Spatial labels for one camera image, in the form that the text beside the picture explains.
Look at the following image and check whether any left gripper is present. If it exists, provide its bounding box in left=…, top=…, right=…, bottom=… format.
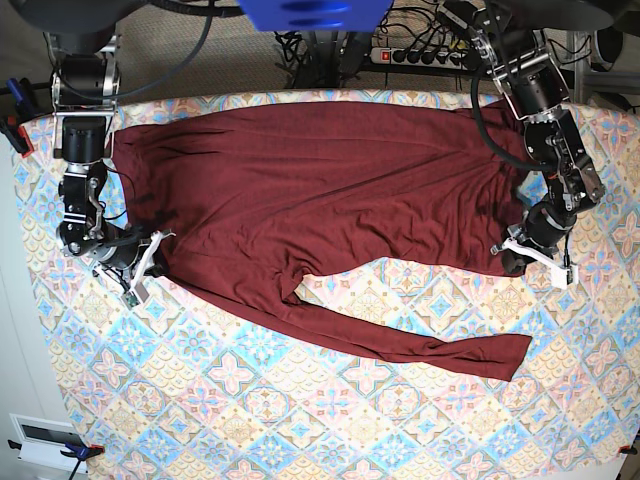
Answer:
left=501, top=202, right=575, bottom=275

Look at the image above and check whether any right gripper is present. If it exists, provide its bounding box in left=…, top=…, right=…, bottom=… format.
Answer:
left=89, top=232, right=169, bottom=280

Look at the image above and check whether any dark red t-shirt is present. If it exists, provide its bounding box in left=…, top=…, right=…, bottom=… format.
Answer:
left=113, top=102, right=530, bottom=381

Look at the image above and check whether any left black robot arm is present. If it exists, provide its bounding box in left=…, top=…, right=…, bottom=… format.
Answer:
left=468, top=4, right=605, bottom=286

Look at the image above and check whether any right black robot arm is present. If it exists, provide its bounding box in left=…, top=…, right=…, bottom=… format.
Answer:
left=44, top=26, right=168, bottom=284

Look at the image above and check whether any patterned tablecloth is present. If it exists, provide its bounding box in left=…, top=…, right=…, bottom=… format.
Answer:
left=9, top=106, right=639, bottom=479

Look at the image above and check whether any blue black bar clamp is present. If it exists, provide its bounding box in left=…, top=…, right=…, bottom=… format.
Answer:
left=8, top=440, right=105, bottom=474

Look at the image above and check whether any black orange table clamp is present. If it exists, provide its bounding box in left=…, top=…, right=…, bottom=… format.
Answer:
left=0, top=116, right=34, bottom=158

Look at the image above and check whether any orange corner clamp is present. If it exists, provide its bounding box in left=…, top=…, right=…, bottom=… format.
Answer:
left=618, top=445, right=639, bottom=456

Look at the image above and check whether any blue clamp upper left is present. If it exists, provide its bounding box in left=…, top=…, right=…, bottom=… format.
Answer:
left=6, top=78, right=31, bottom=107

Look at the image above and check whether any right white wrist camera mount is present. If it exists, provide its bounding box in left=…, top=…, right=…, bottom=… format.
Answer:
left=94, top=227, right=175, bottom=310

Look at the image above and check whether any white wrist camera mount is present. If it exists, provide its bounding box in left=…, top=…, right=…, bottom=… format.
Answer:
left=490, top=223, right=579, bottom=290
left=94, top=227, right=175, bottom=310

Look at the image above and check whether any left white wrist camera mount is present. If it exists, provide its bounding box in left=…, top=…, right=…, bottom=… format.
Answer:
left=490, top=223, right=579, bottom=290

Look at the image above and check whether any white wall socket box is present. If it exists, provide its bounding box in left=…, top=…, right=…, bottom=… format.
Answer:
left=9, top=413, right=83, bottom=473

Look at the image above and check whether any white power strip red switch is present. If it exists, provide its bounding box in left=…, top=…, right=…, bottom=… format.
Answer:
left=369, top=47, right=466, bottom=70

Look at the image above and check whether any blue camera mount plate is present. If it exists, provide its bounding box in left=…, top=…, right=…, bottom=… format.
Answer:
left=238, top=0, right=393, bottom=32

